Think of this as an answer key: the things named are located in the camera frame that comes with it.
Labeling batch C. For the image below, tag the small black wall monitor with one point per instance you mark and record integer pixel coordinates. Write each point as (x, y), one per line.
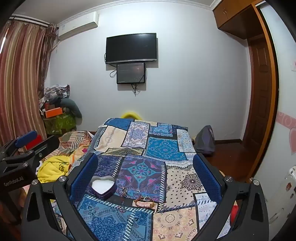
(130, 73)

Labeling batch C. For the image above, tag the silver ring keychain cluster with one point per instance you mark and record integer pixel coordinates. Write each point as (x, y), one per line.
(124, 192)

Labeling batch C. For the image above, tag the pile of printed clothes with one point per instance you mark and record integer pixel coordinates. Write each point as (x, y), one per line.
(56, 91)

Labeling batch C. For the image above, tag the white wall air conditioner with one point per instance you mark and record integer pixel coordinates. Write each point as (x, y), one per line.
(78, 25)

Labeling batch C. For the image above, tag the patchwork patterned bedspread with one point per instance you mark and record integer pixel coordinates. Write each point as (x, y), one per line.
(155, 162)

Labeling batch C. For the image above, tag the green patterned storage box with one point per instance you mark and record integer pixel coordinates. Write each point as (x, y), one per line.
(60, 124)

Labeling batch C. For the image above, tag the orange shoe box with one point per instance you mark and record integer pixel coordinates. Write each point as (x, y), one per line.
(53, 112)

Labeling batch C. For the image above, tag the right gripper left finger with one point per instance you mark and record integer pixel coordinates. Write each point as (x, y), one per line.
(39, 221)

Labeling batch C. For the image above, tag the brown wooden overhead cabinet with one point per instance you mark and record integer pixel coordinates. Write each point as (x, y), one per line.
(238, 18)

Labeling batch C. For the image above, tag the striped red brown curtain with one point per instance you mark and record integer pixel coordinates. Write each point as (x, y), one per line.
(25, 54)

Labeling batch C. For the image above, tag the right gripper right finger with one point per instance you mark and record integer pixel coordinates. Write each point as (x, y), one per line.
(251, 220)

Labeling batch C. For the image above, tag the purple heart-shaped tin box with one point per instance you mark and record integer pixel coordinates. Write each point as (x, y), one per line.
(103, 187)

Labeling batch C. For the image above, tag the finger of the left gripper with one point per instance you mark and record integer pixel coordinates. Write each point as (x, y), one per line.
(42, 150)
(25, 139)

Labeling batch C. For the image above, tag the yellow round object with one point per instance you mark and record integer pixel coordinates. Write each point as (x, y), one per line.
(131, 115)

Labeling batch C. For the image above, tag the large black wall television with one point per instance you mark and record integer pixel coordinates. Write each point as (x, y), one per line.
(131, 48)

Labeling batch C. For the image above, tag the red flat box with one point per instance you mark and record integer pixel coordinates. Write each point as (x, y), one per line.
(34, 143)

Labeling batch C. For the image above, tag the grey purple backpack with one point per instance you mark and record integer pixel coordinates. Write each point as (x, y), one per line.
(204, 142)

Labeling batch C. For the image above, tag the brown wooden door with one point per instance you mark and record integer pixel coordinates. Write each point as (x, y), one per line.
(260, 95)

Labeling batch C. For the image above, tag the white cabinet with stickers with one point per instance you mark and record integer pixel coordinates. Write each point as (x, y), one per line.
(281, 204)

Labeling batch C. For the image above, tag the yellow cartoon blanket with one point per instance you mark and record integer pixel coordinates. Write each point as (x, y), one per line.
(53, 168)

